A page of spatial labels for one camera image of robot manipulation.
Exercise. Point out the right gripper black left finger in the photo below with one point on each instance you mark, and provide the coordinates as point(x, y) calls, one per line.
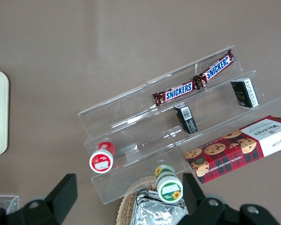
point(58, 201)

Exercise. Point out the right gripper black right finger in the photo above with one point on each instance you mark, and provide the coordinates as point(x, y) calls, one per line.
point(201, 206)

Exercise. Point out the oval wicker basket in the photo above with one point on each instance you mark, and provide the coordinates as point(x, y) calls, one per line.
point(126, 206)

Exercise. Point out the green lid yoghurt cup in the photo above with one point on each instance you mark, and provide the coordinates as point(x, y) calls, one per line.
point(168, 186)

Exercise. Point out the aluminium foil container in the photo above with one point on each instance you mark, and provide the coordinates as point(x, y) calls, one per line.
point(157, 211)

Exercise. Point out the clear acrylic bottle rack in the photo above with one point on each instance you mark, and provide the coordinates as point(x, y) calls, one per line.
point(4, 202)

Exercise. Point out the red lid yoghurt cup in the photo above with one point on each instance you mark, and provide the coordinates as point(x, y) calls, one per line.
point(101, 159)

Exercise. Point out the red tartan cookie box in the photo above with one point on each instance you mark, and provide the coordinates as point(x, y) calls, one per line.
point(234, 150)

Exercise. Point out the small black box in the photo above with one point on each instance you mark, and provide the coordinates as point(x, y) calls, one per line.
point(245, 92)
point(186, 119)

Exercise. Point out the clear acrylic step shelf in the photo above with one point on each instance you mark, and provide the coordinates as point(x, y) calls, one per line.
point(135, 122)

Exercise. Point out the Snickers chocolate bar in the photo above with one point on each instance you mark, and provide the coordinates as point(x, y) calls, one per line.
point(219, 68)
point(175, 92)

